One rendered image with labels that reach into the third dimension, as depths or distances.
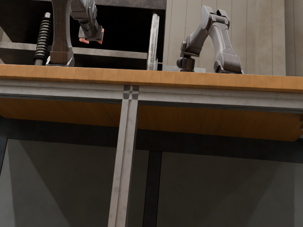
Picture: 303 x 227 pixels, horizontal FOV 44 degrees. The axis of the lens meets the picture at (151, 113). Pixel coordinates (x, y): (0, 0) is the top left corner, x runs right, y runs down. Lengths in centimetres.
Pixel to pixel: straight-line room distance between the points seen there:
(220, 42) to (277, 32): 355
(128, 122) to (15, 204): 70
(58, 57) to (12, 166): 51
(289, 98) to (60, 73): 66
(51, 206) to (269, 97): 93
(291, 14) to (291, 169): 398
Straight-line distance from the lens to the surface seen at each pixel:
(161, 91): 109
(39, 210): 158
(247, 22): 528
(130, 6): 269
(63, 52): 139
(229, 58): 133
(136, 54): 266
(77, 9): 160
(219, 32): 145
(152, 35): 261
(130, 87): 111
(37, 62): 265
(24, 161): 163
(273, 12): 507
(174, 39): 510
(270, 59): 475
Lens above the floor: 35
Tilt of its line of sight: 18 degrees up
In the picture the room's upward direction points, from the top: 5 degrees clockwise
